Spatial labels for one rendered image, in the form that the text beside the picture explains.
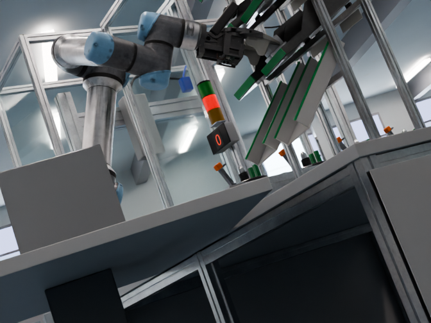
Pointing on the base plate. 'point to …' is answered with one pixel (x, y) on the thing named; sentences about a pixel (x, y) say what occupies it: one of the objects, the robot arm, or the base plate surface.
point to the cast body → (274, 48)
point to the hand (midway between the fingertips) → (272, 44)
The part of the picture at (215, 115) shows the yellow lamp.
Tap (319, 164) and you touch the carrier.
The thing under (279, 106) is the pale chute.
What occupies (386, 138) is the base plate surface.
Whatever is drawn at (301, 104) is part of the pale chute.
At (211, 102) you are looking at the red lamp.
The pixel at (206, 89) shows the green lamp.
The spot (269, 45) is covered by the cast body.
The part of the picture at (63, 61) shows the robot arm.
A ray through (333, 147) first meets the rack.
